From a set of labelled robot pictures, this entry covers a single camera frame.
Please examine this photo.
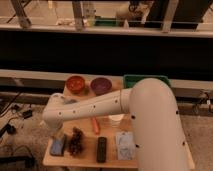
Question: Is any blue sponge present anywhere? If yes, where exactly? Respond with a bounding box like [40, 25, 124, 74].
[50, 135, 67, 156]

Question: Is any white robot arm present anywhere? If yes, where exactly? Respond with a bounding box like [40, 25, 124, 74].
[43, 78, 190, 171]

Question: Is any purple bowl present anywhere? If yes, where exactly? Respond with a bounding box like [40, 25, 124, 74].
[90, 77, 112, 95]

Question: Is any red bowl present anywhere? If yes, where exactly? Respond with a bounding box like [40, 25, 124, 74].
[66, 75, 85, 94]

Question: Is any green plastic tray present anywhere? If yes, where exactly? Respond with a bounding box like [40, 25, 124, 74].
[123, 74, 171, 88]

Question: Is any white paper cup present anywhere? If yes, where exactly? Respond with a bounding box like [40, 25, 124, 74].
[108, 114, 124, 127]

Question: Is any orange carrot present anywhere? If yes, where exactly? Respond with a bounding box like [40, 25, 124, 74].
[92, 117, 100, 135]

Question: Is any black remote control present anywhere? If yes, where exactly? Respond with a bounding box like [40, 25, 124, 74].
[96, 137, 107, 163]

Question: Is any grey folded cloth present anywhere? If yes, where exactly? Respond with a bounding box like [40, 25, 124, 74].
[115, 132, 135, 160]

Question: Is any bunch of dark grapes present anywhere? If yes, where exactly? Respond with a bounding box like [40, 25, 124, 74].
[69, 127, 83, 156]

